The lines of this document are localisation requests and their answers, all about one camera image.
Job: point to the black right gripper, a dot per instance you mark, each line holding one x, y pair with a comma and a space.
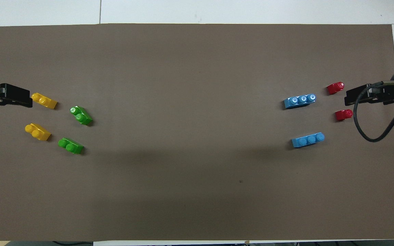
385, 95

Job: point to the blue three-stud brick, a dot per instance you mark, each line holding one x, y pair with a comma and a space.
308, 140
299, 100

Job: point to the green two-stud brick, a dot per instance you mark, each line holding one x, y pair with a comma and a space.
71, 146
81, 116

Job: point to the red one-stud brick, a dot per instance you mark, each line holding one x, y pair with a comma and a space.
335, 88
343, 115

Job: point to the yellow two-stud brick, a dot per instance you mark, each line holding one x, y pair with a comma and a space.
38, 132
44, 100

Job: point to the brown table mat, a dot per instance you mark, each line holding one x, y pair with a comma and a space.
190, 171

